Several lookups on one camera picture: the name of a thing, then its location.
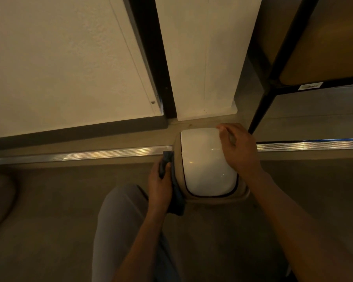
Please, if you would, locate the person's right hand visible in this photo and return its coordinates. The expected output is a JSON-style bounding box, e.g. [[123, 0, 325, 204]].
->
[[216, 122, 265, 183]]

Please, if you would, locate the person's left hand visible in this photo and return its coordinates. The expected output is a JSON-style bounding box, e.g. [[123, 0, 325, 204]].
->
[[147, 161, 174, 216]]

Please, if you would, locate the dark blue cloth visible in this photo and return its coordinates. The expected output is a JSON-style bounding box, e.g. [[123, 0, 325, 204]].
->
[[158, 150, 186, 217]]

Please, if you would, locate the person's right forearm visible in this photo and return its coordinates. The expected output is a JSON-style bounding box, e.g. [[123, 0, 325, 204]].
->
[[248, 170, 353, 282]]

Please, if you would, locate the beige bin with white lid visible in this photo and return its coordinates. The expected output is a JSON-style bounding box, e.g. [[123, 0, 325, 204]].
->
[[164, 202, 292, 282]]

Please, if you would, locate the metal floor threshold strip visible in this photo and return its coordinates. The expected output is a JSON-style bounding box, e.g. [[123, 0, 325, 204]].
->
[[0, 137, 353, 166]]

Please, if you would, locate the white sticker label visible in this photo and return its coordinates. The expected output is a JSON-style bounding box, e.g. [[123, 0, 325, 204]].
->
[[297, 81, 324, 91]]

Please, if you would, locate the grey baseboard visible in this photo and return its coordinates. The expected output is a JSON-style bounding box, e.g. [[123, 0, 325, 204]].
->
[[0, 116, 169, 152]]

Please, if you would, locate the brown bench with sticker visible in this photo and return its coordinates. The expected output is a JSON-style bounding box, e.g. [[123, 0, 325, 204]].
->
[[247, 0, 353, 135]]

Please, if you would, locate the black wall post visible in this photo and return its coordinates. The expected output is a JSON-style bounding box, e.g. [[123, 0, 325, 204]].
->
[[122, 0, 178, 119]]

